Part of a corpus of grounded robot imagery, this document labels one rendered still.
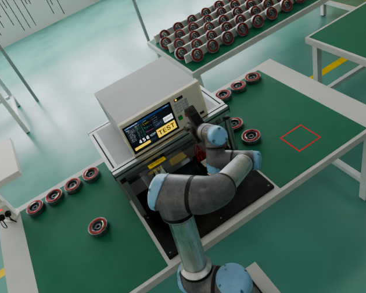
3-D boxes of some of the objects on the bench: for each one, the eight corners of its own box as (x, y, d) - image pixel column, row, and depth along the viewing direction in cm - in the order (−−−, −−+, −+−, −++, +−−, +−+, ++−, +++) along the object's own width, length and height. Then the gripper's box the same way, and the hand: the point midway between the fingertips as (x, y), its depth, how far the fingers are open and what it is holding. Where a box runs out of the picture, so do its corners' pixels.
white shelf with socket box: (63, 221, 206) (18, 170, 176) (4, 258, 199) (-54, 211, 169) (51, 187, 231) (9, 136, 201) (-2, 218, 224) (-54, 171, 194)
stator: (90, 240, 190) (87, 237, 188) (90, 224, 199) (87, 220, 196) (110, 233, 190) (107, 229, 187) (108, 217, 198) (106, 214, 196)
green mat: (168, 265, 167) (168, 265, 167) (50, 346, 155) (50, 346, 155) (104, 161, 235) (104, 161, 235) (20, 211, 223) (20, 211, 223)
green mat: (367, 128, 193) (367, 128, 193) (280, 188, 181) (280, 188, 180) (258, 70, 261) (258, 70, 261) (189, 110, 249) (189, 110, 249)
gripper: (201, 147, 151) (185, 140, 170) (218, 136, 152) (200, 131, 172) (192, 129, 148) (177, 125, 168) (210, 119, 150) (193, 115, 170)
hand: (187, 123), depth 168 cm, fingers closed
